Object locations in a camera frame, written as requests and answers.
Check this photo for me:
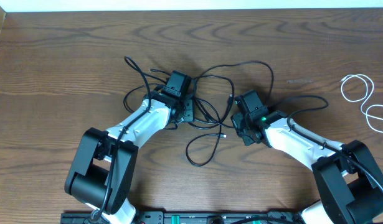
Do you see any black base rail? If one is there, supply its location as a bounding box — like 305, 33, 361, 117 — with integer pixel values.
60, 208, 307, 224

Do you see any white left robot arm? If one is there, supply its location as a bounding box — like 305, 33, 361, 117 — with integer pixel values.
64, 92, 194, 223

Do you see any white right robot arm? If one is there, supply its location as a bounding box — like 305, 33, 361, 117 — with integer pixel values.
231, 111, 383, 223

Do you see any white USB cable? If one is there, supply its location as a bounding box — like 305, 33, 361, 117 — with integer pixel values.
340, 73, 383, 134

